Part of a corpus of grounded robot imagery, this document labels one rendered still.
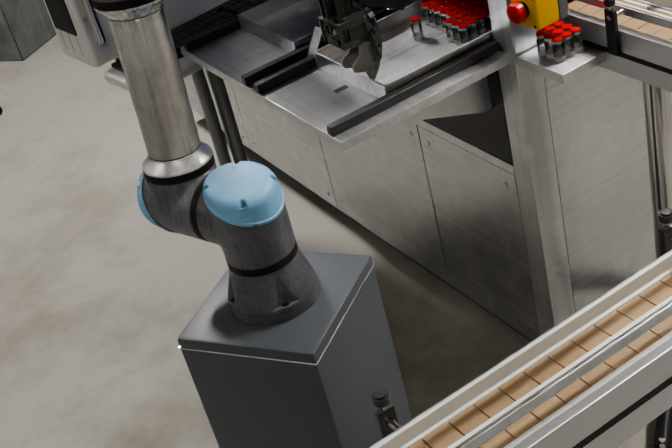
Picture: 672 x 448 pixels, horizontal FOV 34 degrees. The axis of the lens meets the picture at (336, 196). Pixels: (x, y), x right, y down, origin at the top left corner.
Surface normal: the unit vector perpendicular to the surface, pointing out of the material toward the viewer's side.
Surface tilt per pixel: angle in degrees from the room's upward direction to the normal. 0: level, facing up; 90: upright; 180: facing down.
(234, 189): 7
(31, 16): 90
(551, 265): 90
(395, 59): 0
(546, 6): 90
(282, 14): 0
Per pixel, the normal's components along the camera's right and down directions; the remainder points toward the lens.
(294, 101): -0.22, -0.82
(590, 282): 0.53, 0.35
